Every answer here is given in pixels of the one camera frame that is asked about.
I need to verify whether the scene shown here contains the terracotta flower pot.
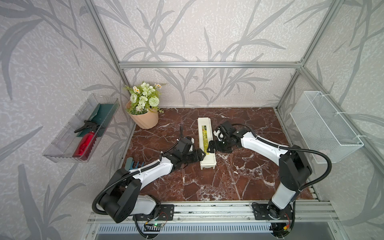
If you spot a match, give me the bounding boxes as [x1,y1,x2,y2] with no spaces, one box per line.
[129,111,159,129]

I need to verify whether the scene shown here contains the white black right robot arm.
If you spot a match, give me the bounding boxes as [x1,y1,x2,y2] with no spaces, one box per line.
[208,121,313,210]

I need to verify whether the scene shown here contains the green white artificial flowers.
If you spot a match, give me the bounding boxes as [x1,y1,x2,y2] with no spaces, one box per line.
[125,82,164,116]

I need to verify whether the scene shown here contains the white wire mesh basket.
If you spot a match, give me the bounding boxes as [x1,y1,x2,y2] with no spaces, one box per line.
[291,91,364,163]

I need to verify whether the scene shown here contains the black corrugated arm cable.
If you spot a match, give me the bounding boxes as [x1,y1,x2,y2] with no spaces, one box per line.
[91,160,161,216]
[230,123,333,191]

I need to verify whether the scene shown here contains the aluminium front rail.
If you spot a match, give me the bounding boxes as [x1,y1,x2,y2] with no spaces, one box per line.
[86,201,340,224]

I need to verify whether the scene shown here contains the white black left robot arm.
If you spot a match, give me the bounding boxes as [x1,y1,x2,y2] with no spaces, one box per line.
[92,137,206,223]

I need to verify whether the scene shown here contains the red spray bottle black trigger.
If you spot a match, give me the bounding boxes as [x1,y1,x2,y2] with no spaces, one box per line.
[73,121,100,161]

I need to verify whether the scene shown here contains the cream dispenser lid yellow label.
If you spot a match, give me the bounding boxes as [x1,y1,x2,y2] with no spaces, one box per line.
[198,118,217,170]

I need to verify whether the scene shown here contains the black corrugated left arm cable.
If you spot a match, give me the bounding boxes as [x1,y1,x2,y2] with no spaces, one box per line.
[91,160,161,216]

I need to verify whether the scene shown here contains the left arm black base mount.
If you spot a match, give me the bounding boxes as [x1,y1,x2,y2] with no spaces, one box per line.
[136,204,175,221]

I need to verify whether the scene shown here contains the teal garden trowel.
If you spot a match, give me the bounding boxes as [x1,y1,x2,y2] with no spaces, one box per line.
[125,157,133,171]

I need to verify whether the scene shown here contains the aluminium frame horizontal bar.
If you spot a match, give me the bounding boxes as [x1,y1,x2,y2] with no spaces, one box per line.
[119,62,301,69]

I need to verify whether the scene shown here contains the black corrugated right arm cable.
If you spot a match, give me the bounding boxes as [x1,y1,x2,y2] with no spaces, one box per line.
[230,123,333,191]

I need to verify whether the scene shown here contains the clear plastic wall bin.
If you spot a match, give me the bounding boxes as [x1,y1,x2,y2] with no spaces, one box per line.
[43,94,120,163]

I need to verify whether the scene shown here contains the aluminium frame corner post right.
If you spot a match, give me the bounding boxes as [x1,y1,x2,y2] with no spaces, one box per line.
[275,0,344,111]

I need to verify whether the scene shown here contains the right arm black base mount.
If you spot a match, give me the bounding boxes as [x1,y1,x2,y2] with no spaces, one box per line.
[251,201,294,221]

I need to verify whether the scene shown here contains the aluminium frame corner post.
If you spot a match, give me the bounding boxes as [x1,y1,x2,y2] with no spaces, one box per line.
[85,0,130,86]
[275,0,344,111]

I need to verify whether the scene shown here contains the aluminium frame corner post left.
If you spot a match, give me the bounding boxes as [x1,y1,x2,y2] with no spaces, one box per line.
[85,0,130,86]

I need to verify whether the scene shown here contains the dark green plastic scoop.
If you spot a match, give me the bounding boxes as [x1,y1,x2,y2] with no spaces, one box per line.
[77,104,117,137]

